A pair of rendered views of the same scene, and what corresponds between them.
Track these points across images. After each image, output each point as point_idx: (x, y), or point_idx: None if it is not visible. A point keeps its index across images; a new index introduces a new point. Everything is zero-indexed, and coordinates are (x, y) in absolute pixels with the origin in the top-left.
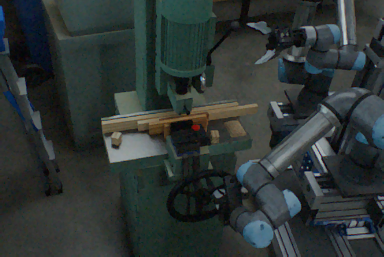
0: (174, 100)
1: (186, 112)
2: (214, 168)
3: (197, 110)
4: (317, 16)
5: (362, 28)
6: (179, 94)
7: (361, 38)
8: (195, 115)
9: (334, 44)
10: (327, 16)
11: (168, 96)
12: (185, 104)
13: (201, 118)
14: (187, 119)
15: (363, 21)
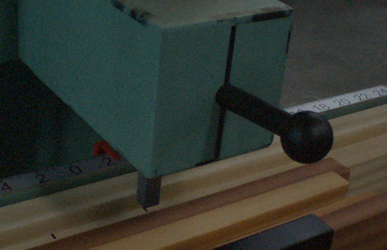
0: (124, 51)
1: (292, 130)
2: None
3: (258, 160)
4: None
5: (377, 11)
6: None
7: (386, 29)
8: (265, 192)
9: (343, 43)
10: None
11: (8, 120)
12: (234, 78)
13: (344, 204)
14: (229, 230)
15: (372, 0)
